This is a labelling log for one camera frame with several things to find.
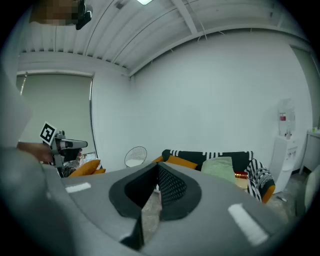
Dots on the orange satin cushion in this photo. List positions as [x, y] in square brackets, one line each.
[99, 171]
[85, 167]

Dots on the grey window roller blind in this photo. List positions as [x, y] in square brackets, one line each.
[57, 107]

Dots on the black white striped sofa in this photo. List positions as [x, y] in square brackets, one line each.
[240, 157]

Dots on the person's left forearm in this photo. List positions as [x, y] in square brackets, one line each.
[35, 150]

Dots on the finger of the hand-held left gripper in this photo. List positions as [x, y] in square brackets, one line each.
[73, 144]

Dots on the black head camera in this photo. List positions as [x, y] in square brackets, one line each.
[83, 15]

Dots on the light green folded cloth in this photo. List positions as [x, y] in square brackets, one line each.
[218, 168]

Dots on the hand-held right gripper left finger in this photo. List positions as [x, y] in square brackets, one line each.
[97, 197]

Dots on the person's head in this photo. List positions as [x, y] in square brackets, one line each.
[52, 11]

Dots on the clear water bottle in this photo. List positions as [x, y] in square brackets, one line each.
[287, 115]

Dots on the white water dispenser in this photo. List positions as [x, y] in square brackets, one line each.
[283, 162]

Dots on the white chair seat pad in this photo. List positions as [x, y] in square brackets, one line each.
[135, 163]

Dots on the orange square cushion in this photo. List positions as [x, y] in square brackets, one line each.
[181, 162]

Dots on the ceiling light panel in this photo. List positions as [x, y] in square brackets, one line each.
[144, 1]

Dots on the pile of white clothes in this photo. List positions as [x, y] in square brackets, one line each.
[87, 157]

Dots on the person's white shirt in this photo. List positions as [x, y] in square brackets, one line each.
[12, 112]

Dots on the red box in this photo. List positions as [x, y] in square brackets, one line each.
[241, 174]

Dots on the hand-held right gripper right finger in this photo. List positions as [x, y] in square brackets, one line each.
[215, 200]

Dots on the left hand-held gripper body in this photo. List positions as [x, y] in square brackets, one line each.
[47, 132]

